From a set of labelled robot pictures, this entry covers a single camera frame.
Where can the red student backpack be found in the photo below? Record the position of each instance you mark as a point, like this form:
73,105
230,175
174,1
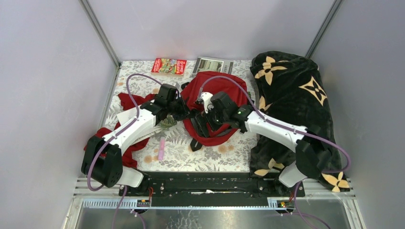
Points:
213,83

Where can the grey photo cover book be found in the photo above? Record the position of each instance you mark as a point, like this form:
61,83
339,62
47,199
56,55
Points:
204,64

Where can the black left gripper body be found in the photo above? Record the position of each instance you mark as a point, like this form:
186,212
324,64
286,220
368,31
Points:
182,111

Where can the red treehouse paperback book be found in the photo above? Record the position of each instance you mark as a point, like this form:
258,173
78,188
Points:
165,66

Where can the pink marker pen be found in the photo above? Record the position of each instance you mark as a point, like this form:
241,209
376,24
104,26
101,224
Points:
161,149

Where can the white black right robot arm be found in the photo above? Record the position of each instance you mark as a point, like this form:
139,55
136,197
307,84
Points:
312,153

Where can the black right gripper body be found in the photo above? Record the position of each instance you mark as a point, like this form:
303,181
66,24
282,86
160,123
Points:
218,119

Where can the white palm leaf book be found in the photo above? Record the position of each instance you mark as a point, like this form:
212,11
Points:
163,125

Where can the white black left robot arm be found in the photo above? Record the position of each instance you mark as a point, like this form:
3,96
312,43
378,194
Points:
103,155

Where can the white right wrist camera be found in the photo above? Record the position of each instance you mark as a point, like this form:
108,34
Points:
205,100

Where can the black blanket with tan flowers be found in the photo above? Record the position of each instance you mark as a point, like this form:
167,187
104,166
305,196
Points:
291,90

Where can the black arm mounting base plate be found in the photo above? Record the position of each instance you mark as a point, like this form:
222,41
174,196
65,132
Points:
211,189

